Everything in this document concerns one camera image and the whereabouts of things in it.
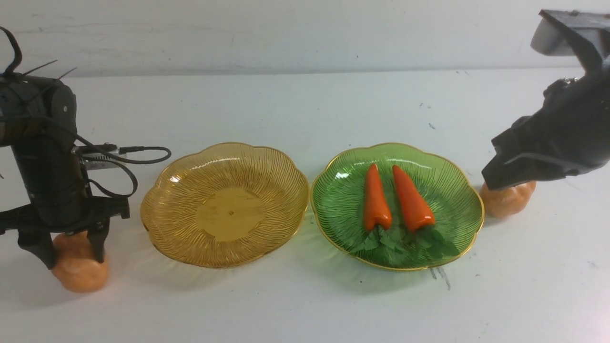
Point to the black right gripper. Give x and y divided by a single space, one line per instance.
568 136

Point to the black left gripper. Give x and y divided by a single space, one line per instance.
63 213

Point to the toy potato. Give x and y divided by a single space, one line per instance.
507 202
76 268

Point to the toy carrot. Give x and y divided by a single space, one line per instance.
377 217
419 219

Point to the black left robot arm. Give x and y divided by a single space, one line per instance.
38 123

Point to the green ribbed plastic plate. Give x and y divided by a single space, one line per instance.
338 194

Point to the yellow ribbed plastic plate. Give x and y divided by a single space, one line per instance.
225 206

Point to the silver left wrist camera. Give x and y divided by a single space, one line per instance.
94 160

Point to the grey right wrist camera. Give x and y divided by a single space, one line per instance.
585 35

